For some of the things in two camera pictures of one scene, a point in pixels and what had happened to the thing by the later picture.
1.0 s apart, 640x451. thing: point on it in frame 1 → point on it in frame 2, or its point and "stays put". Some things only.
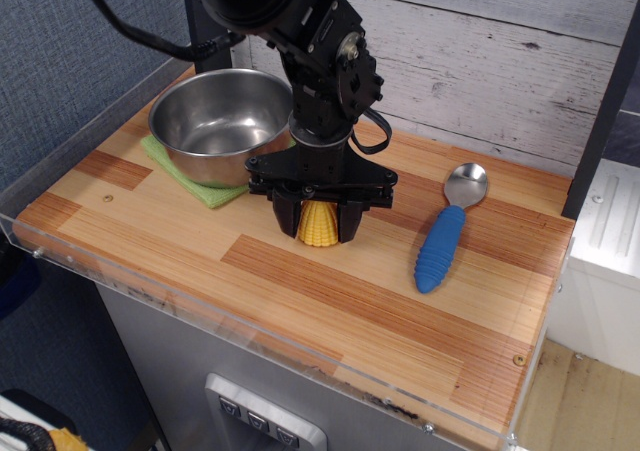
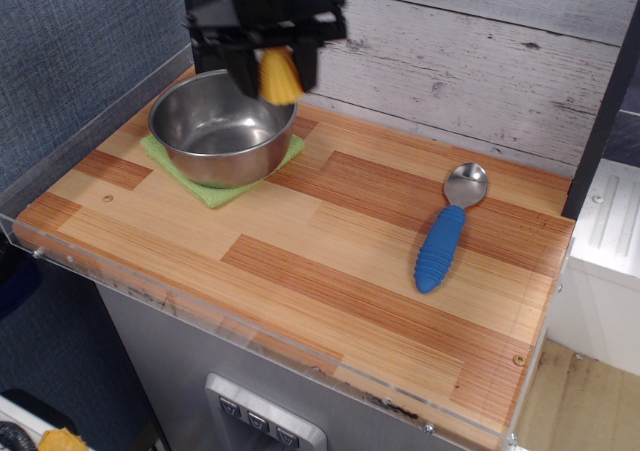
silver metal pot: x=211 y=122 stays put
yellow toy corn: x=318 y=223 → x=280 y=79
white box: x=596 y=309 stays put
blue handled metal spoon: x=465 y=184 stays put
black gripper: x=319 y=164 → x=267 y=9
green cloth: x=204 y=194 stays put
